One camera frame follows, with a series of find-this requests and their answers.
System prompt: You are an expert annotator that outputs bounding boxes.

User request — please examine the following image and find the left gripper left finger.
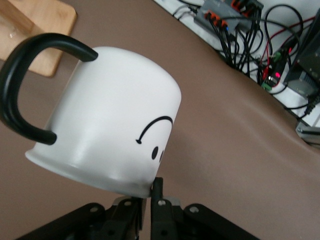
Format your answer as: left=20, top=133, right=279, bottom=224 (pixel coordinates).
left=14, top=196, right=144, bottom=240

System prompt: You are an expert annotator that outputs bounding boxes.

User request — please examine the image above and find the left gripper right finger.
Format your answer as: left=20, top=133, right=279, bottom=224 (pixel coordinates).
left=149, top=177, right=261, bottom=240

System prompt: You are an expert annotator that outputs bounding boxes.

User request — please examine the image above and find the white smiley cup black handle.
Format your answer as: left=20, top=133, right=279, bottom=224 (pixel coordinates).
left=0, top=33, right=181, bottom=198

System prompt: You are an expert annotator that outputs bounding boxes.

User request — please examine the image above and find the brown table mat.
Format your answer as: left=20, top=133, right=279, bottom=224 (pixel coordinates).
left=0, top=0, right=320, bottom=240

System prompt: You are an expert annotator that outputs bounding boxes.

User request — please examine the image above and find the green circuit board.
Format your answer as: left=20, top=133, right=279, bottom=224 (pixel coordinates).
left=259, top=47, right=288, bottom=93

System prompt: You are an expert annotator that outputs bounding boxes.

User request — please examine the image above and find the wooden mug stand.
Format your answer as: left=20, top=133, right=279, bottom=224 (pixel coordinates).
left=0, top=0, right=78, bottom=78

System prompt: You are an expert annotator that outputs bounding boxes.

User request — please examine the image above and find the grey connector hub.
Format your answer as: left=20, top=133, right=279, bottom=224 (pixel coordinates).
left=194, top=0, right=265, bottom=33

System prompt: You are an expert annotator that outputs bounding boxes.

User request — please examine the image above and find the black power supply box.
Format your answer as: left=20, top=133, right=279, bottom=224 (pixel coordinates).
left=283, top=13, right=320, bottom=101

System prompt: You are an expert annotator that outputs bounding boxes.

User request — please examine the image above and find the grey metal camera bracket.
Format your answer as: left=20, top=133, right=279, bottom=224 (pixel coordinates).
left=295, top=122, right=320, bottom=146

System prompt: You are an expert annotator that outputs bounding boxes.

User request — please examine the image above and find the black looped cable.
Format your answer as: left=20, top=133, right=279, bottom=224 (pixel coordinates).
left=263, top=4, right=306, bottom=66

